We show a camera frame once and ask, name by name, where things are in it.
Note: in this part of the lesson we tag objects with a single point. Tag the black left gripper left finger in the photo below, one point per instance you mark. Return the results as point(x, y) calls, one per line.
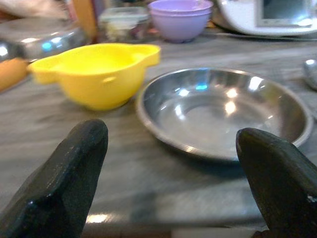
point(62, 178)

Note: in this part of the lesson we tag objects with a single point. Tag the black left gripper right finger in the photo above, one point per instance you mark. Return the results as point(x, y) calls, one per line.
point(280, 181)

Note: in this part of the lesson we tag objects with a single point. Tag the stainless steel plate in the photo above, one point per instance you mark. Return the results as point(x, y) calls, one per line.
point(218, 111)

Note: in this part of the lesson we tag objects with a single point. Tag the shiny steel utensil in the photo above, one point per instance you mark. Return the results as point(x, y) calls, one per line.
point(311, 73)

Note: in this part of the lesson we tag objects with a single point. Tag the wooden rolling pin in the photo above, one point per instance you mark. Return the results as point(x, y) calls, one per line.
point(11, 72)

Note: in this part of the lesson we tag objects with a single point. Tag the shiny steel pot lid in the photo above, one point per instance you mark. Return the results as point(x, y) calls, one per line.
point(37, 42)

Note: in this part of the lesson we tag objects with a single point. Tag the orange bottle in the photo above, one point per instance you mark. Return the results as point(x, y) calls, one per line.
point(84, 17)

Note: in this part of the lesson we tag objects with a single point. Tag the white kitchen appliance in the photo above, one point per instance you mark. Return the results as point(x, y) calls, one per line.
point(267, 17)

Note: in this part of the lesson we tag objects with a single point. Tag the clear glass food container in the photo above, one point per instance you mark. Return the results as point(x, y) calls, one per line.
point(122, 24)

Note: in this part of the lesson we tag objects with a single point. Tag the purple plastic bowl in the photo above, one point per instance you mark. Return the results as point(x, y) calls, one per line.
point(180, 6)
point(182, 27)

